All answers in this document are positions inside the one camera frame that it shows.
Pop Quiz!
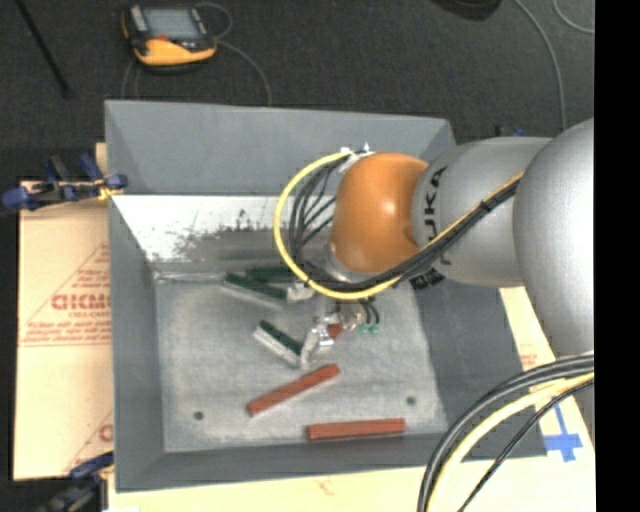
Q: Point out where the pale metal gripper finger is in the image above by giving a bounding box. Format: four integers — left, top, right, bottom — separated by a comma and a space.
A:
299, 333, 322, 370
312, 315, 336, 349

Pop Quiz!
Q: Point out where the grey metal bin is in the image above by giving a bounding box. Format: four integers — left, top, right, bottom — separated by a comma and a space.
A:
103, 99, 547, 491

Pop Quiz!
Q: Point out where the brown cardboard board, red print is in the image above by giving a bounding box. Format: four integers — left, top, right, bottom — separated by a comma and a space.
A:
12, 179, 117, 481

